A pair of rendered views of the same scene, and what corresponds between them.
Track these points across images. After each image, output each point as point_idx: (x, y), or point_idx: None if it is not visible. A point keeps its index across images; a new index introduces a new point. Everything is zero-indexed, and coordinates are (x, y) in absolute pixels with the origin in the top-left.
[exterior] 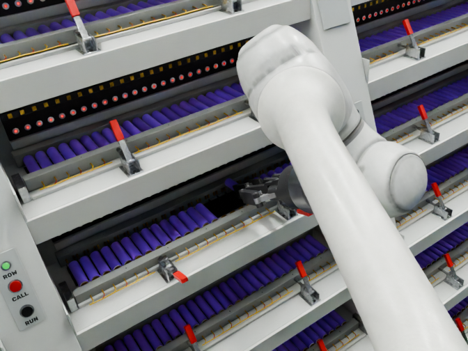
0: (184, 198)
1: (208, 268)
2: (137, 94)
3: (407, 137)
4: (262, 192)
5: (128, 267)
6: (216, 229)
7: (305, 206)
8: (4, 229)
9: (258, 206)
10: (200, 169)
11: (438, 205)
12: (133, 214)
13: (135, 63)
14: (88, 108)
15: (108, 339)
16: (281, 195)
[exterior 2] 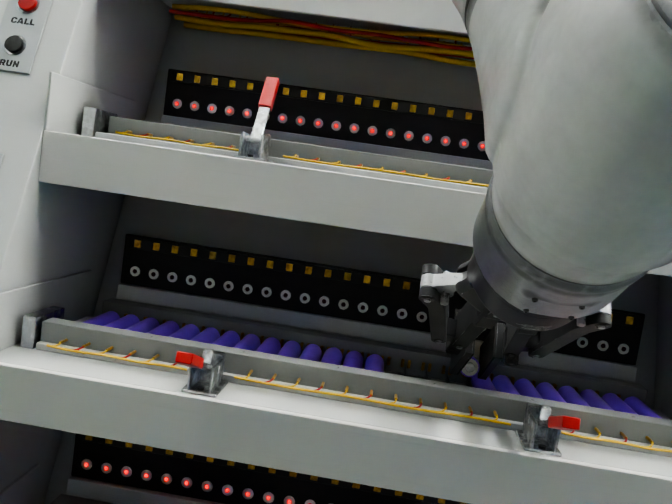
0: (361, 340)
1: (276, 419)
2: (375, 136)
3: None
4: (470, 311)
5: (154, 337)
6: (357, 380)
7: (486, 245)
8: (12, 122)
9: (422, 292)
10: (371, 219)
11: None
12: (260, 317)
13: (349, 2)
14: (289, 120)
15: (20, 422)
16: (472, 261)
